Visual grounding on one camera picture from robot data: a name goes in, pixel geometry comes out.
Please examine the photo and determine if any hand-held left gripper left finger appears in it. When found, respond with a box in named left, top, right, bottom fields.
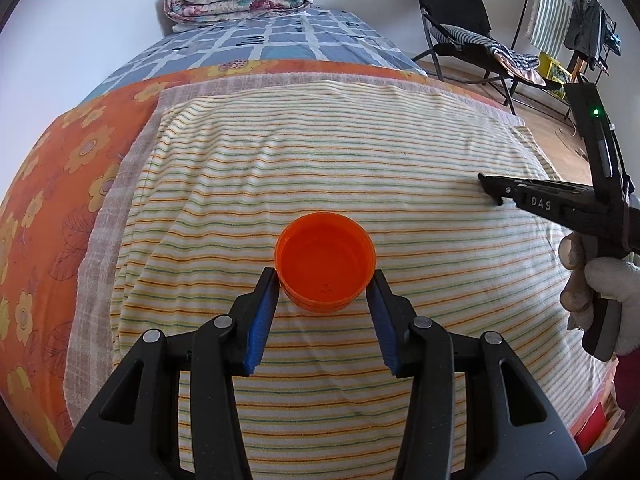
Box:
left=57, top=267, right=281, bottom=480

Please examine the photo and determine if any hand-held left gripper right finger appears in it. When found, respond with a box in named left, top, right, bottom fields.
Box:
left=365, top=269, right=587, bottom=480

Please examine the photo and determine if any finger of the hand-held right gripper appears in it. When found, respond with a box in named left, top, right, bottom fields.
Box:
left=477, top=172, right=521, bottom=207

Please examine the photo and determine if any orange plastic cup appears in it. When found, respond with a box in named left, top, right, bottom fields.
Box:
left=274, top=212, right=377, bottom=313

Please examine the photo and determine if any red container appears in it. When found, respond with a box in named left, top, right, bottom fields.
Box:
left=574, top=400, right=618, bottom=456

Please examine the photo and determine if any person's right hand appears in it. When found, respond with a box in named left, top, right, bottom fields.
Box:
left=559, top=234, right=640, bottom=356

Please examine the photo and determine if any yellow box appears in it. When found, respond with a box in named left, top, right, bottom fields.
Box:
left=537, top=51, right=576, bottom=86

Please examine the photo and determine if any striped cloth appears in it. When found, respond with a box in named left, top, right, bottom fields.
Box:
left=432, top=24, right=548, bottom=86

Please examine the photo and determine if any yellow striped blanket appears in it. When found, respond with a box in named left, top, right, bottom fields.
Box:
left=110, top=82, right=618, bottom=480

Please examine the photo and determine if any dark hanging garment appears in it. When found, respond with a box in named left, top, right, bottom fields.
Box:
left=565, top=0, right=608, bottom=68

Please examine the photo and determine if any grey striped towel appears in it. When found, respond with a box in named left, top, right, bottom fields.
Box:
left=527, top=0, right=581, bottom=58

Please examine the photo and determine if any metal drying rack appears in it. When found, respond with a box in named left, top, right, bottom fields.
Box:
left=510, top=0, right=623, bottom=121

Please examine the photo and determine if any orange floral bedsheet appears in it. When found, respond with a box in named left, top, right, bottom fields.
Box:
left=0, top=57, right=516, bottom=461

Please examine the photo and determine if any blue plaid bedsheet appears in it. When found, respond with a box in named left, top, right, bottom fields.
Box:
left=87, top=7, right=428, bottom=103

